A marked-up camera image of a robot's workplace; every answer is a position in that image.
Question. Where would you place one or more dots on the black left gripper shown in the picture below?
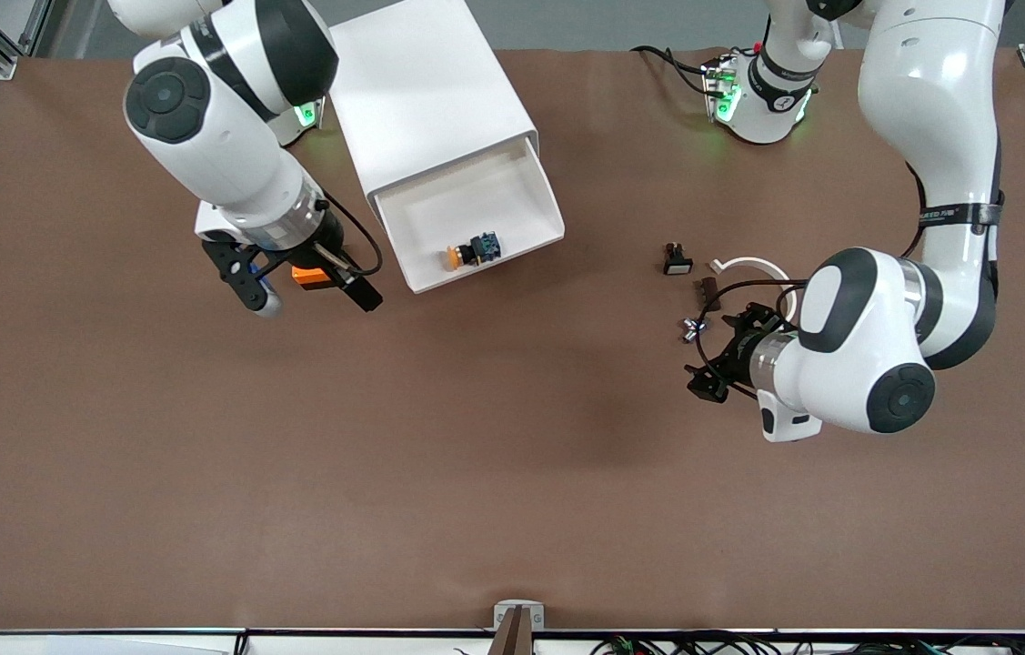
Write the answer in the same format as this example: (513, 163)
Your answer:
(736, 349)

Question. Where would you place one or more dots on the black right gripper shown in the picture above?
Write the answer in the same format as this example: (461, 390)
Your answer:
(327, 249)

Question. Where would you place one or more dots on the orange and blue push button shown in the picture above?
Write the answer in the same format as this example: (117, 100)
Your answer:
(474, 251)

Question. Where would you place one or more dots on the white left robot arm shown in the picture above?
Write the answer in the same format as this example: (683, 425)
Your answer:
(930, 109)

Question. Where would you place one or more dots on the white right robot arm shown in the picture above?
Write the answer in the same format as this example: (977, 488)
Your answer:
(230, 155)

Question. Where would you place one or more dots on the black square white-faced push button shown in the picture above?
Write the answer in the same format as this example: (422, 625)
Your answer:
(678, 264)

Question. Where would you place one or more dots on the orange box with round hole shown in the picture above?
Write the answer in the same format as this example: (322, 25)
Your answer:
(310, 277)

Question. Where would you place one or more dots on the silver metal tee fitting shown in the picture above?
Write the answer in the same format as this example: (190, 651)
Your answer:
(689, 333)

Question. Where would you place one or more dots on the small brown rectangular block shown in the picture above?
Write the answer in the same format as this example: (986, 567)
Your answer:
(708, 289)

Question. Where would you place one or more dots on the grey metal edge bracket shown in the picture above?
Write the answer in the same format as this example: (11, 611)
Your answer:
(500, 611)

